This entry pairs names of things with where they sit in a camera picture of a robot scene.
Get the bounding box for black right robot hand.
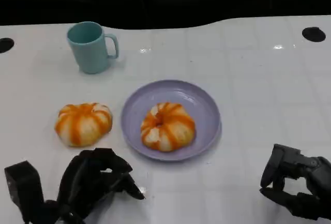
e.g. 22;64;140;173
259;143;331;221

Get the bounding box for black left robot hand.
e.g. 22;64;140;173
55;147;145;224

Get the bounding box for orange and white toy bread roll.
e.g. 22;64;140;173
141;101;196;152
53;101;113;148

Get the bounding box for pale green mug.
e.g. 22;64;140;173
66;21;119;74

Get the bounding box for lilac plate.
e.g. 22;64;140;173
121;79;222;162

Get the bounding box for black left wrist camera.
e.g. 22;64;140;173
4;160;45;224

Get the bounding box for black table cable hole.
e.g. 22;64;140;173
0;37;15;54
302;26;326;42

